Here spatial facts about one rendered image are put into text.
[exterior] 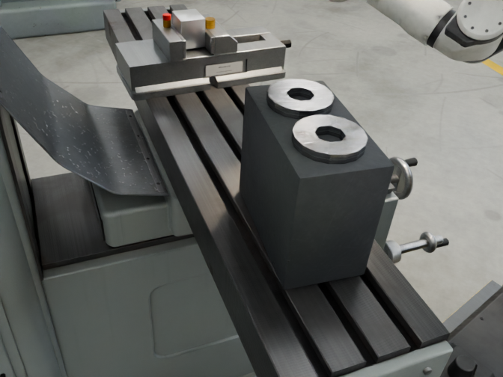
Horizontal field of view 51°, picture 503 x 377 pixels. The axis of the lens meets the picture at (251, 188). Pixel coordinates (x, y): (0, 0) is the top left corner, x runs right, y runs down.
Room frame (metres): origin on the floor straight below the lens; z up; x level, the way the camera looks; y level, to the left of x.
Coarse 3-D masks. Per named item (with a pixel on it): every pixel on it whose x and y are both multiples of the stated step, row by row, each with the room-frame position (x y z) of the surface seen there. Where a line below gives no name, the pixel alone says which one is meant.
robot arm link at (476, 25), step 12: (468, 0) 0.82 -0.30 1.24; (480, 0) 0.82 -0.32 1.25; (492, 0) 0.81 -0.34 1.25; (468, 12) 0.81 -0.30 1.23; (480, 12) 0.80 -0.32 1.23; (492, 12) 0.80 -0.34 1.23; (468, 24) 0.80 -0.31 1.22; (480, 24) 0.79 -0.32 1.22; (492, 24) 0.79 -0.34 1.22; (468, 36) 0.79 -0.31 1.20; (480, 36) 0.78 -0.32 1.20; (492, 36) 0.78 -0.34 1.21; (480, 60) 0.85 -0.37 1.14
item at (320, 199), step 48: (288, 96) 0.63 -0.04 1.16; (336, 96) 0.66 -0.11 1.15; (288, 144) 0.53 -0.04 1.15; (336, 144) 0.52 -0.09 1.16; (288, 192) 0.49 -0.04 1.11; (336, 192) 0.48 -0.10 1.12; (384, 192) 0.51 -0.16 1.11; (288, 240) 0.47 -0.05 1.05; (336, 240) 0.49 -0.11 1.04; (288, 288) 0.47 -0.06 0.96
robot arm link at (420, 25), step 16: (384, 0) 0.89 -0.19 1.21; (400, 0) 0.88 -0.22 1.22; (416, 0) 0.87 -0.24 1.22; (432, 0) 0.87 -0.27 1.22; (400, 16) 0.87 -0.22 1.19; (416, 16) 0.86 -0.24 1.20; (432, 16) 0.85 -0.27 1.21; (448, 16) 0.84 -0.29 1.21; (416, 32) 0.85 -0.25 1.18; (432, 32) 0.84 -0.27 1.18; (448, 32) 0.81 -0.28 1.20; (448, 48) 0.82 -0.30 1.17; (464, 48) 0.80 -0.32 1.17; (480, 48) 0.81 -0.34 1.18; (496, 48) 0.85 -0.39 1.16
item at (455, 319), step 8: (488, 288) 1.03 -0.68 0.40; (496, 288) 1.03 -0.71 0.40; (472, 296) 0.99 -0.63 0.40; (480, 296) 0.99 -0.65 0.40; (488, 296) 1.00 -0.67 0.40; (464, 304) 0.96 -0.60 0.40; (472, 304) 0.96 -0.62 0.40; (480, 304) 0.96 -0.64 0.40; (456, 312) 0.93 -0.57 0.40; (464, 312) 0.93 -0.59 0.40; (472, 312) 0.94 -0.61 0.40; (448, 320) 0.90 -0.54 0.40; (456, 320) 0.90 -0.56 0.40; (448, 328) 0.88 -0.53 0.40
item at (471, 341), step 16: (496, 304) 0.80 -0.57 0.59; (464, 320) 0.76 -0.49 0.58; (480, 320) 0.75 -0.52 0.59; (496, 320) 0.76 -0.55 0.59; (464, 336) 0.71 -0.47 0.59; (480, 336) 0.71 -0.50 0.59; (496, 336) 0.71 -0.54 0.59; (464, 352) 0.65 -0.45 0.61; (480, 352) 0.67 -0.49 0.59; (496, 352) 0.67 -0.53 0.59; (448, 368) 0.61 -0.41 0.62; (464, 368) 0.59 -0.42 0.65; (480, 368) 0.62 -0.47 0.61; (496, 368) 0.63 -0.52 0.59
